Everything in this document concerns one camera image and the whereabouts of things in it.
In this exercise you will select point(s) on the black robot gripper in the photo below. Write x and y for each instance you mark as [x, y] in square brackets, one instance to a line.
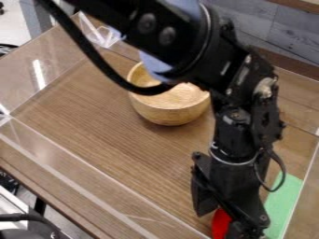
[226, 186]

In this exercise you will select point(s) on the red plush strawberry green leaves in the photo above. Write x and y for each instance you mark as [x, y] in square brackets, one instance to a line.
[220, 224]

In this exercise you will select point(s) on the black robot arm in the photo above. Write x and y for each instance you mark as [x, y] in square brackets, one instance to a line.
[189, 46]

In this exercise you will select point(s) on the green rectangular block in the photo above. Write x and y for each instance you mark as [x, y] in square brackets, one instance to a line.
[279, 206]

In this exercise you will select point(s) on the light wooden bowl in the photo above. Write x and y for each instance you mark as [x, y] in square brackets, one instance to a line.
[174, 107]

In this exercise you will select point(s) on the black device bottom left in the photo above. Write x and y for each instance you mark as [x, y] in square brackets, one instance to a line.
[29, 226]

